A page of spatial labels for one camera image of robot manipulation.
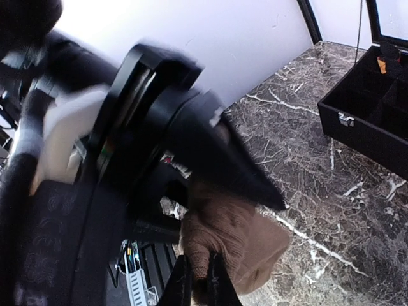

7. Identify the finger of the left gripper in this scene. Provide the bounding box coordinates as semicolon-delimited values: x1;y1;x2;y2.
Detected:
165;92;286;211

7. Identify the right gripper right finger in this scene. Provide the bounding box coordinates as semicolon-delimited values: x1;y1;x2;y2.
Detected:
207;253;242;306

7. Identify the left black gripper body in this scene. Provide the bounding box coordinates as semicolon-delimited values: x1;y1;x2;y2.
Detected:
86;43;222;242

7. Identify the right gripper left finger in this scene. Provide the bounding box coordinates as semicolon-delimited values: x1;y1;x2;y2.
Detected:
157;254;193;306

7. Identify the tan brown sock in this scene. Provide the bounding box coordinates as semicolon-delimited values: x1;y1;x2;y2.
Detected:
180;180;291;305

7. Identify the black display case glass lid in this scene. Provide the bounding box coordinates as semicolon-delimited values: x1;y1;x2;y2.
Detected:
317;1;407;179

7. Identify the argyle red orange black sock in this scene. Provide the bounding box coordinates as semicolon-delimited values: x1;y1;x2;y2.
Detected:
377;42;403;78

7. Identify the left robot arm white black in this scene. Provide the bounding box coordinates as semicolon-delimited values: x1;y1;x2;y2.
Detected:
1;1;285;305

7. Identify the white slotted cable duct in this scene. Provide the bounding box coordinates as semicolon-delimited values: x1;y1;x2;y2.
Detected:
126;269;159;306

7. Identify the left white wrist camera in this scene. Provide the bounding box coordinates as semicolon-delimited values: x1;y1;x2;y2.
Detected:
30;84;109;195

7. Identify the left black frame post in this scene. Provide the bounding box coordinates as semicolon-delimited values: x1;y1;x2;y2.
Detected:
297;0;322;45

